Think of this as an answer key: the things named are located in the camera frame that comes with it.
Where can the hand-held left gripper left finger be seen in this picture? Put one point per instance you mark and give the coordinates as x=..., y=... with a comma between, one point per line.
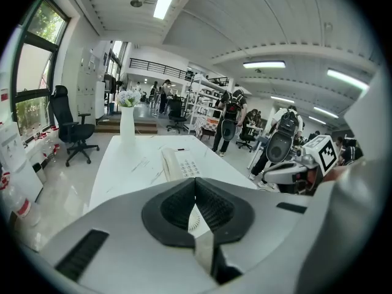
x=122, y=243

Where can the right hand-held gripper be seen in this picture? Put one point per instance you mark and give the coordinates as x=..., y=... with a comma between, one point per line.
x=321, y=155

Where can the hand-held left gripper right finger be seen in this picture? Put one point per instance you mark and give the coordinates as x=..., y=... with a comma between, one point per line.
x=263, y=240

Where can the beige telephone handset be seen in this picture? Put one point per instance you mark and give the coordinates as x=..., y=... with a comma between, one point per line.
x=170, y=164

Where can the person's right forearm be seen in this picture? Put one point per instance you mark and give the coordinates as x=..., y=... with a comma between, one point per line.
x=340, y=171

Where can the white marble table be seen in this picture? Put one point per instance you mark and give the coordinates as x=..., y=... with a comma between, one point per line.
x=131, y=161

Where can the table with checkered cloth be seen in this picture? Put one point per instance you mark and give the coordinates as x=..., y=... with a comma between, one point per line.
x=208, y=125

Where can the beige telephone base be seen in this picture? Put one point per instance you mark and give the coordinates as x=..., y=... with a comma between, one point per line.
x=190, y=164

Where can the clear bottle red label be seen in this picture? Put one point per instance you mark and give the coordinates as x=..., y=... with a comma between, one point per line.
x=24, y=208

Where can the white shelving rack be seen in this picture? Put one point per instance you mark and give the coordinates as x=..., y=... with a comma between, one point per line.
x=202, y=100

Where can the white vase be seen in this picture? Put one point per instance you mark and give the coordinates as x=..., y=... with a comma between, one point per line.
x=127, y=127

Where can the black low-back office chair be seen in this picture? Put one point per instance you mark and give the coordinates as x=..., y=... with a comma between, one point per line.
x=176, y=115

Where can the wooden step platform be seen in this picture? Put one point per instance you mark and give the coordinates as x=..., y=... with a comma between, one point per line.
x=144, y=125

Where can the black high-back office chair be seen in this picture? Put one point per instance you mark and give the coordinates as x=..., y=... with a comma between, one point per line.
x=70, y=130

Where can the pale blue flower bouquet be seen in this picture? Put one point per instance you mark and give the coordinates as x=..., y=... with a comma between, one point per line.
x=128, y=98

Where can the black balcony railing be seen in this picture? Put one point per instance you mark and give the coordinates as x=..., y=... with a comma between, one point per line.
x=165, y=69

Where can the black-framed window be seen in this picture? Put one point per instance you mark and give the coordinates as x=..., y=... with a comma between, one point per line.
x=33, y=72

